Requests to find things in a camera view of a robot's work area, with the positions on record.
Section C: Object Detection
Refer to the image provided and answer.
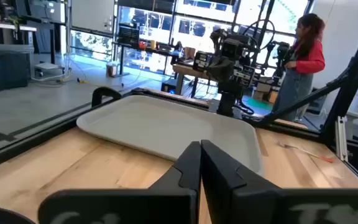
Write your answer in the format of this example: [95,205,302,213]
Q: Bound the person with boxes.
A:
[272,12,326,122]

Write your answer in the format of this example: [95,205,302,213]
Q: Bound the black clamp handle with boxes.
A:
[91,86,123,108]

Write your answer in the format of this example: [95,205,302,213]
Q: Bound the black computer tower blue lights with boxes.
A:
[0,49,30,91]

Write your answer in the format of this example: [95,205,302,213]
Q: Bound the black looped cable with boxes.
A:
[243,19,276,51]

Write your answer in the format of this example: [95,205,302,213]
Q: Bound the black table edge rail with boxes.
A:
[0,87,358,187]

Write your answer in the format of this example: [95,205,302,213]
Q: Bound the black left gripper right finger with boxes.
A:
[200,139,358,224]

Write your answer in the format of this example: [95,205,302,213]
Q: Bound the grey plastic tray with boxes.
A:
[75,95,264,177]

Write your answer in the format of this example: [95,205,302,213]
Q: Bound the black perforated rack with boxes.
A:
[118,26,140,47]

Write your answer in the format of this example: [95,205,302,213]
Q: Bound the black diagonal brace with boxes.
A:
[258,67,358,127]

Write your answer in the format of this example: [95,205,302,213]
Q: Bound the small cardboard box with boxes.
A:
[106,62,119,78]

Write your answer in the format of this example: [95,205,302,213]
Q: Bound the white workbench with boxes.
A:
[0,18,38,44]

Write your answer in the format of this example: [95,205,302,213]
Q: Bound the orange-handled metal fork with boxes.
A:
[277,141,335,164]

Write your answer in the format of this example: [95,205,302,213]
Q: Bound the white flat floor device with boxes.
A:
[34,62,65,78]

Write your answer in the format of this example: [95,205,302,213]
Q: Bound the small black computer blue light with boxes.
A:
[161,78,178,95]

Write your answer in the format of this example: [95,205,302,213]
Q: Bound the wooden desk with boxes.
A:
[172,63,217,97]

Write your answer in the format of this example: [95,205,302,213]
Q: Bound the white aluminium bracket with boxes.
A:
[335,116,349,162]

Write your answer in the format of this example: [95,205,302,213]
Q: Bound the black upright frame post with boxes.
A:
[321,6,358,146]

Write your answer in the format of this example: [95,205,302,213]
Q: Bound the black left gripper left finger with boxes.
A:
[37,141,202,224]

